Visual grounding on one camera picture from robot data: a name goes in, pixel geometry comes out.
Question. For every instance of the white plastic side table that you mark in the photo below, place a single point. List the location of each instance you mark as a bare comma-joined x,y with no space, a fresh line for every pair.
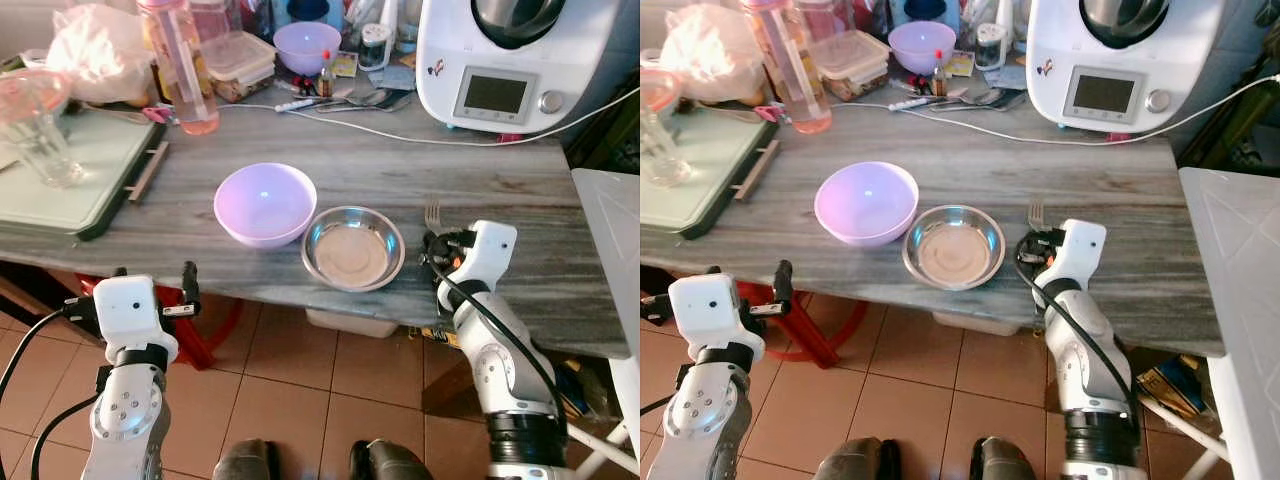
612,240
1240,300

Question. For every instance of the clear plastic food container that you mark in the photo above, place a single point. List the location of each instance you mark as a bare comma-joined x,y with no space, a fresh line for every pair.
850,62
238,62

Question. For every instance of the red plastic stool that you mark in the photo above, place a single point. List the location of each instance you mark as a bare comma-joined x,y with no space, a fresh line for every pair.
815,335
205,335

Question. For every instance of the blue yellow packet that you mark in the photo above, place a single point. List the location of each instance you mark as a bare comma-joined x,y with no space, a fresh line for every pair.
1172,385
575,392

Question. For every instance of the small purple plastic bowl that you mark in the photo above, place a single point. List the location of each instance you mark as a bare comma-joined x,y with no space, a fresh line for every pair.
307,47
921,46

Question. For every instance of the white plastic box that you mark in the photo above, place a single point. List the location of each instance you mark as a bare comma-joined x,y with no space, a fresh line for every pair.
350,323

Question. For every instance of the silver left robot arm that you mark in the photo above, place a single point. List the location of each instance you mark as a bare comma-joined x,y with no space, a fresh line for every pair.
122,415
702,415

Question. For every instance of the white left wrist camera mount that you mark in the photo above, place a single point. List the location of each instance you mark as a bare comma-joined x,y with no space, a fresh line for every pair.
128,312
706,312

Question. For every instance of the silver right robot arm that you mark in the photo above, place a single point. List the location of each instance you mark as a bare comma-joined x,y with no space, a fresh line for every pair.
1090,380
505,380

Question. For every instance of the small red-capped bottle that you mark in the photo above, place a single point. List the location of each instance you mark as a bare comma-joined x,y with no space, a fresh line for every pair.
939,77
326,80

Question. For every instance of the clear drinking glass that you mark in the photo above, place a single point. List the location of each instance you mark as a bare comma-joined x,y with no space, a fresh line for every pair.
660,135
38,135

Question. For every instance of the small pink tool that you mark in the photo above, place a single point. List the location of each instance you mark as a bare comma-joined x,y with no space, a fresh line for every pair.
158,114
766,113

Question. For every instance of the silver metal spoon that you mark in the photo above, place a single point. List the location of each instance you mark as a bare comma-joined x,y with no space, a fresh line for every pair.
980,99

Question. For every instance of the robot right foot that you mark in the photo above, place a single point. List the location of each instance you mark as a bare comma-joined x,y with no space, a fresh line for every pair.
1005,460
388,460

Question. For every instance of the silver metal fork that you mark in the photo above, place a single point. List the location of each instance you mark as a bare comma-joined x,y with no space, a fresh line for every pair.
433,213
1036,213

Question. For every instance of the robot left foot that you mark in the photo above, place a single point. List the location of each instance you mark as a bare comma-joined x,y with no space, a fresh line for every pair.
855,460
247,460

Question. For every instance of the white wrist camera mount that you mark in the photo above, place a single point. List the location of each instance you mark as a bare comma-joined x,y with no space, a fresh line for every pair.
706,312
1078,250
128,312
490,250

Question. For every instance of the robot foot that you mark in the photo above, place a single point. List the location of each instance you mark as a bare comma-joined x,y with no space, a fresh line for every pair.
1005,460
388,460
855,460
247,460

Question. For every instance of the white kitchen cooking machine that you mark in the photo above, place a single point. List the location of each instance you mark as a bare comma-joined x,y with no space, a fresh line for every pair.
560,60
1180,60

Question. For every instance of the white plastic bag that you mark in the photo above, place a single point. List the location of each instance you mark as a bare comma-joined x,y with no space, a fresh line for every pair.
95,55
708,55

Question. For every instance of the shallow stainless steel bowl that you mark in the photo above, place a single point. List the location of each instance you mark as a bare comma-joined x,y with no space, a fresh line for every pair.
353,250
953,249

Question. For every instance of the pink clear water bottle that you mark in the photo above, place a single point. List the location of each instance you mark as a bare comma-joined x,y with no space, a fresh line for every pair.
182,75
792,75

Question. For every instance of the large purple plastic bowl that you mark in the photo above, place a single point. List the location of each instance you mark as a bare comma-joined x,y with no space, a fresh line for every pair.
866,203
265,205

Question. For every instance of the yellow card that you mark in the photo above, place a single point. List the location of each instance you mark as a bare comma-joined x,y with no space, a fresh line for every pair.
961,63
346,65

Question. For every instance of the pale green tray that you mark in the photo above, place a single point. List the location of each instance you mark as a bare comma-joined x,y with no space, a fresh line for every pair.
90,195
710,185

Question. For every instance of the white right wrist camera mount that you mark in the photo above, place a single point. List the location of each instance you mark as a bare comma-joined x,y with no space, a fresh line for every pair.
490,250
1078,250

